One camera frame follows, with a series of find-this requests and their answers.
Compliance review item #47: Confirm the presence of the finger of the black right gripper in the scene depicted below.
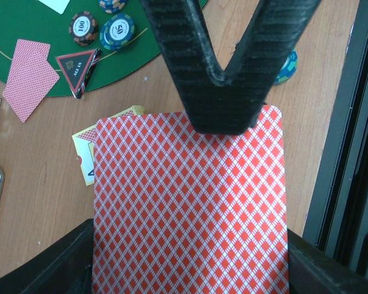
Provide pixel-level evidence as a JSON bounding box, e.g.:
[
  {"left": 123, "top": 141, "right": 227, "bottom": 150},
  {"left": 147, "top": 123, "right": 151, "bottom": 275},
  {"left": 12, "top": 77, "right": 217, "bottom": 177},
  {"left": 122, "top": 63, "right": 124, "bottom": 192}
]
[
  {"left": 221, "top": 1, "right": 320, "bottom": 129},
  {"left": 141, "top": 1, "right": 255, "bottom": 135}
]

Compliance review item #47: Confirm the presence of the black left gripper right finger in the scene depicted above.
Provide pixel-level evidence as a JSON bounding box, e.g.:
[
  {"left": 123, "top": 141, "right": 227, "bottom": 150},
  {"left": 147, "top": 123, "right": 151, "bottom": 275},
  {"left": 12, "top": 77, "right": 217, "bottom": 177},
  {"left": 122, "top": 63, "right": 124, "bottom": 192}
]
[{"left": 288, "top": 230, "right": 368, "bottom": 293}]

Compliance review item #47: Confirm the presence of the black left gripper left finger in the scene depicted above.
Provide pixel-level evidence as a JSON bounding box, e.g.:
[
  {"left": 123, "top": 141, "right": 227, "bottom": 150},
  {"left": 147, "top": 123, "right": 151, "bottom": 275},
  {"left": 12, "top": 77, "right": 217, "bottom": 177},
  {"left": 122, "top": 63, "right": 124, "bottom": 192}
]
[{"left": 0, "top": 219, "right": 93, "bottom": 293}]

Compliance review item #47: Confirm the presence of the teal poker chip stack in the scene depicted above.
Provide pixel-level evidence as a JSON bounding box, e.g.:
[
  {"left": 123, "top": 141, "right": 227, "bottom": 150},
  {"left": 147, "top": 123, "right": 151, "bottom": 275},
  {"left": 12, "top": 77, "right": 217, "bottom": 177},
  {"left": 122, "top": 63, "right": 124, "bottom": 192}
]
[{"left": 274, "top": 49, "right": 298, "bottom": 85}]

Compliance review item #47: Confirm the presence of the red playing card deck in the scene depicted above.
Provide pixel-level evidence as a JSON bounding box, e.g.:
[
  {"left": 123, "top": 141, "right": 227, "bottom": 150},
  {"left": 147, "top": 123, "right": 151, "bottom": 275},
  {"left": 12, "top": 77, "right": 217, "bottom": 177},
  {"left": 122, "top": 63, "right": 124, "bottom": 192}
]
[{"left": 91, "top": 106, "right": 289, "bottom": 293}]

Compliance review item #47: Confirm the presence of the purple chip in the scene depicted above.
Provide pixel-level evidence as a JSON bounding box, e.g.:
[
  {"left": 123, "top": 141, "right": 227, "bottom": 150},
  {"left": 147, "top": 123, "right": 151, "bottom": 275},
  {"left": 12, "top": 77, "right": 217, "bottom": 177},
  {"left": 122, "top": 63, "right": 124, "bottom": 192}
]
[{"left": 98, "top": 0, "right": 127, "bottom": 14}]

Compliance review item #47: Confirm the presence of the brown chip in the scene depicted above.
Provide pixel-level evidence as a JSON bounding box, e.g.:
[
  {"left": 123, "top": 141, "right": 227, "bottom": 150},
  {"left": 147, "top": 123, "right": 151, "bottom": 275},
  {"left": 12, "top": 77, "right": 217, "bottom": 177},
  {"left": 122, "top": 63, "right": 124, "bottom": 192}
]
[{"left": 69, "top": 11, "right": 99, "bottom": 46}]

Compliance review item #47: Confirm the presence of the red card being drawn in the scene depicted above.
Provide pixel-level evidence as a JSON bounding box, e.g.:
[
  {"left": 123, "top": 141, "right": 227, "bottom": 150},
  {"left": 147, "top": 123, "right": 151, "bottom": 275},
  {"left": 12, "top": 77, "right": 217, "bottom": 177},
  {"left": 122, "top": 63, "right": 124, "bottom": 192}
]
[{"left": 2, "top": 58, "right": 59, "bottom": 122}]

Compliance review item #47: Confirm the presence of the face-up card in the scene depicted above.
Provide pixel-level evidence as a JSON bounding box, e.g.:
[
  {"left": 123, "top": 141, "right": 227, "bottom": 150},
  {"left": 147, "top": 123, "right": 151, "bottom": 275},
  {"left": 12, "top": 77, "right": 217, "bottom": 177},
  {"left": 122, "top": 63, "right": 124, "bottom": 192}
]
[{"left": 39, "top": 0, "right": 70, "bottom": 15}]

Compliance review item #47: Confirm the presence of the red card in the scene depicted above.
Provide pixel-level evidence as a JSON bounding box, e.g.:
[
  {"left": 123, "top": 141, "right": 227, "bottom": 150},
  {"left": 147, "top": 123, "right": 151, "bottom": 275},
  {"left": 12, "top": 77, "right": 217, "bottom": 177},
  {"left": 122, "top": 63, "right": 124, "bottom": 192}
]
[{"left": 7, "top": 39, "right": 51, "bottom": 81}]

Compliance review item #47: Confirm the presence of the round green poker mat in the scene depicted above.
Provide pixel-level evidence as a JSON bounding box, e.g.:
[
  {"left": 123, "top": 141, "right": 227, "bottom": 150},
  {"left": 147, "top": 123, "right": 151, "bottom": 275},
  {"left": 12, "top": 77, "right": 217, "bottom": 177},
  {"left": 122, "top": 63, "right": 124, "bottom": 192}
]
[{"left": 0, "top": 0, "right": 209, "bottom": 98}]

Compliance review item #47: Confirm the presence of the yellow red card box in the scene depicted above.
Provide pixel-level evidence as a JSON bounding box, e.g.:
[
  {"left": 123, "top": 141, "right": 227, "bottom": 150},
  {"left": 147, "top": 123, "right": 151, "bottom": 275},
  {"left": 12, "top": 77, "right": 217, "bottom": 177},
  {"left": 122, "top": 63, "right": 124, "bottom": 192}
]
[{"left": 72, "top": 105, "right": 145, "bottom": 186}]

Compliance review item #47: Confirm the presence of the black triangular dealer button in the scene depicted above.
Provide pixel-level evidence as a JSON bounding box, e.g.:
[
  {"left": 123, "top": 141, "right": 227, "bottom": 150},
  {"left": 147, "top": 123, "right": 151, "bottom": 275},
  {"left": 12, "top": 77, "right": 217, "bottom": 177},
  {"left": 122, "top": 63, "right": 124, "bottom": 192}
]
[{"left": 56, "top": 48, "right": 102, "bottom": 99}]

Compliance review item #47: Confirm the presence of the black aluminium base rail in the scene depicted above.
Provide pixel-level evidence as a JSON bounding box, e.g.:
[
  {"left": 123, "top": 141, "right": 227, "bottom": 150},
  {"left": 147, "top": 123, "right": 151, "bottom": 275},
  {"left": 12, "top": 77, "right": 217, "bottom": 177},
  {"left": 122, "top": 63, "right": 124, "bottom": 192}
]
[{"left": 303, "top": 1, "right": 368, "bottom": 280}]

